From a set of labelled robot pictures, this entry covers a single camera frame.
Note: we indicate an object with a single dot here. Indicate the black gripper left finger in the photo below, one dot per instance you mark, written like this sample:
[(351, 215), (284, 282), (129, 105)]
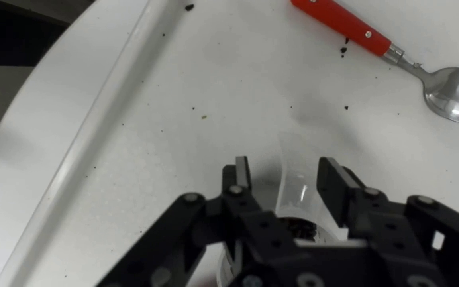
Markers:
[(187, 233)]

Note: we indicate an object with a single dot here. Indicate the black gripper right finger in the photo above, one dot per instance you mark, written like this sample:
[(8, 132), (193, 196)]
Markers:
[(399, 223)]

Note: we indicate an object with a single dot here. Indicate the white plastic tray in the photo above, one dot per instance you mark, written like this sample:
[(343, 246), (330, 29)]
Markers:
[(214, 96)]

